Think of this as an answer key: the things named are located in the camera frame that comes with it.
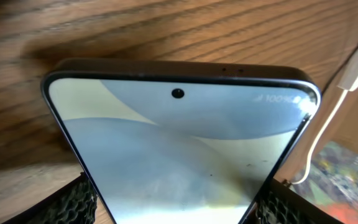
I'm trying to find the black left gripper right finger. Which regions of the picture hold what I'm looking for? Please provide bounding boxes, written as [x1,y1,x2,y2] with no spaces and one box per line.
[255,179,342,224]

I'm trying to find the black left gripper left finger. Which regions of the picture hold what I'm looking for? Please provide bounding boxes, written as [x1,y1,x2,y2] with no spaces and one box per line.
[3,172,98,224]

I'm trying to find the Galaxy S24 smartphone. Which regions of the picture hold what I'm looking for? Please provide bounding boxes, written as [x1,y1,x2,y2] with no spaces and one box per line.
[40,58,321,223]

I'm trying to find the white power strip cord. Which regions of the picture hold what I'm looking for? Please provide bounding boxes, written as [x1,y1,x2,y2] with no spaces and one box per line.
[290,89,349,185]

